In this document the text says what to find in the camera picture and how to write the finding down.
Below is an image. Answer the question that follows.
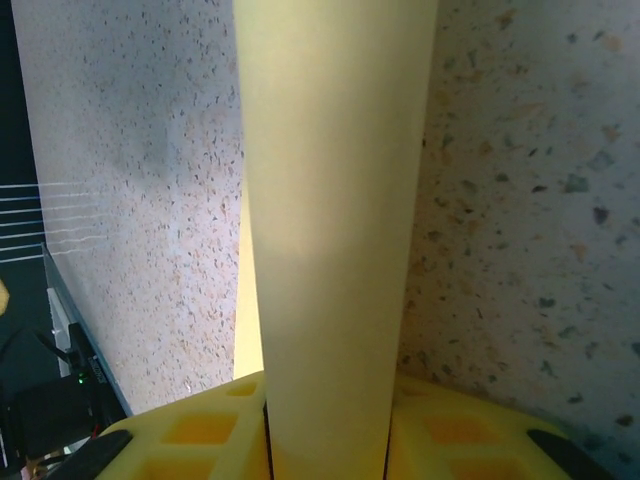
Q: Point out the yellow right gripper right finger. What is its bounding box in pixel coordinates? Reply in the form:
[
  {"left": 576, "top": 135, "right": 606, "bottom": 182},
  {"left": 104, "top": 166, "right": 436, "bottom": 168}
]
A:
[{"left": 385, "top": 374, "right": 619, "bottom": 480}]

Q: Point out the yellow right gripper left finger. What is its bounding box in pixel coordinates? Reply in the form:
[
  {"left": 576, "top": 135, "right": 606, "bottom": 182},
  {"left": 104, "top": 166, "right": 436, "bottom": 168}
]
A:
[{"left": 64, "top": 372, "right": 275, "bottom": 480}]

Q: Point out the yellow cloth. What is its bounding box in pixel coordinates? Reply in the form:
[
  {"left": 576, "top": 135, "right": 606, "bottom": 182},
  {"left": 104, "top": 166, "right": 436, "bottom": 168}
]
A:
[{"left": 232, "top": 0, "right": 441, "bottom": 461}]

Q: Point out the long aluminium mounting rail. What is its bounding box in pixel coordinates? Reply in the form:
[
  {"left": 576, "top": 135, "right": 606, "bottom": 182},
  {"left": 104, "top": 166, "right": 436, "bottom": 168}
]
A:
[{"left": 42, "top": 242, "right": 134, "bottom": 416}]

